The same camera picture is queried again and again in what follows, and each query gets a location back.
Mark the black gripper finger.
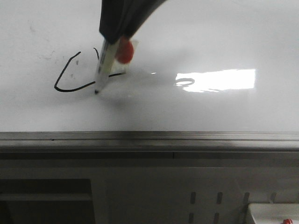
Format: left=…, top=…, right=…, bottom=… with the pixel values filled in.
left=99, top=0, right=134, bottom=44
left=123, top=0, right=166, bottom=38

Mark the red magnet taped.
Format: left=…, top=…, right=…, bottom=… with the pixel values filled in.
left=115, top=37, right=134, bottom=64

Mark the white whiteboard marker black tip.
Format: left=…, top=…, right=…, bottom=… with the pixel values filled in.
left=94, top=40, right=120, bottom=94

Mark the red capped whiteboard marker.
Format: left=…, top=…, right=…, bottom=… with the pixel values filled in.
left=282, top=218, right=293, bottom=224

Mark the grey perforated metal stand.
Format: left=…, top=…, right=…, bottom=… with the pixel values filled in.
left=0, top=153, right=299, bottom=224

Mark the white whiteboard with metal frame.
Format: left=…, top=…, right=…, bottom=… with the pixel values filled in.
left=0, top=0, right=299, bottom=153

